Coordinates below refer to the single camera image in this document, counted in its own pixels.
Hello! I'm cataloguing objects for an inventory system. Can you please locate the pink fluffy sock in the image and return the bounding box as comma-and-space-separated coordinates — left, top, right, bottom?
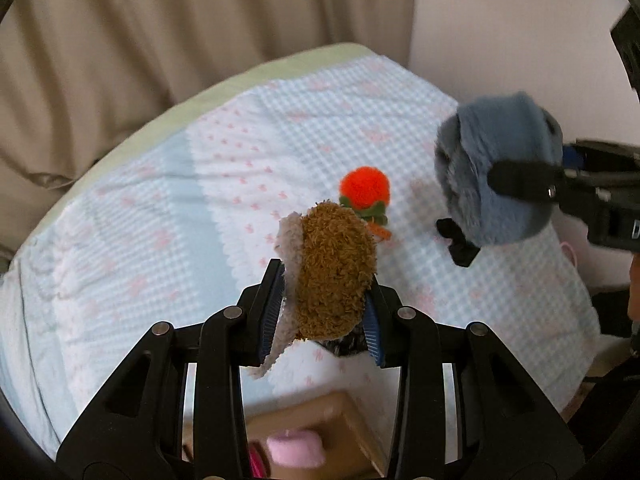
266, 429, 326, 469

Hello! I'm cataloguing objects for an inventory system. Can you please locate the grey-blue fuzzy sock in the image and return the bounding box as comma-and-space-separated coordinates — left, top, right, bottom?
434, 92, 563, 247

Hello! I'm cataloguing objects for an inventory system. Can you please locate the beige curtain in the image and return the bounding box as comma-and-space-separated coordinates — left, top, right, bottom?
1, 0, 414, 259

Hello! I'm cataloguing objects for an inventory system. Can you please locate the magenta item in box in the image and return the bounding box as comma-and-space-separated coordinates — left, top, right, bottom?
247, 442, 269, 479

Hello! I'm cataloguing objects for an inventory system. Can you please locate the cardboard box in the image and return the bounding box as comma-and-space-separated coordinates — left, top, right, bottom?
245, 391, 386, 479

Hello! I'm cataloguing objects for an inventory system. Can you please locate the plain black sock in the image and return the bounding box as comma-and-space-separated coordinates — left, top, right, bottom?
436, 218, 480, 268

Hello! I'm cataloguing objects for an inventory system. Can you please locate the checkered blue pink bedsheet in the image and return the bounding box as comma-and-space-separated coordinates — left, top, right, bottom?
1, 55, 599, 455

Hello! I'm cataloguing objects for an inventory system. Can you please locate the orange pompom persimmon toy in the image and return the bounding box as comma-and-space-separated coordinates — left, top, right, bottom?
338, 166, 392, 240

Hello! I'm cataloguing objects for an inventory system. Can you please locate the brown fuzzy plush toy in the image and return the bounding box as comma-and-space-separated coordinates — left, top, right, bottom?
250, 200, 378, 379

